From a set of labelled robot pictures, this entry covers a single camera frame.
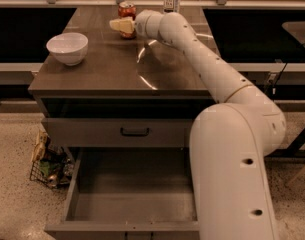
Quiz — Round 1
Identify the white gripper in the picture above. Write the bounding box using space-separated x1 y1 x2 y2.
109 10 163 39

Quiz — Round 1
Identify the red coke can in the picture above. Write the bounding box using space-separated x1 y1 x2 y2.
118 1 136 39

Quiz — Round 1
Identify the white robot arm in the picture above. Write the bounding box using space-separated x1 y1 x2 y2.
110 10 286 240

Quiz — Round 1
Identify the white ceramic bowl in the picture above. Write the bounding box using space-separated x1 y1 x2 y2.
46 32 88 66

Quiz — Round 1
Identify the grey drawer cabinet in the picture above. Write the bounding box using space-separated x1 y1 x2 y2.
28 5 223 240

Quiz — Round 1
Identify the closed grey middle drawer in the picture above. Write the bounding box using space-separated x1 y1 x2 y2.
42 118 192 148

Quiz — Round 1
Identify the open grey bottom drawer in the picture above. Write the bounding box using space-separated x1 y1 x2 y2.
45 148 199 240

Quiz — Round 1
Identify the black drawer handle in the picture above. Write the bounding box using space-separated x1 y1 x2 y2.
120 128 150 137

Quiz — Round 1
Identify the wire basket with trash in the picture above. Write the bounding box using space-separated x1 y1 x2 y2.
29 130 75 189

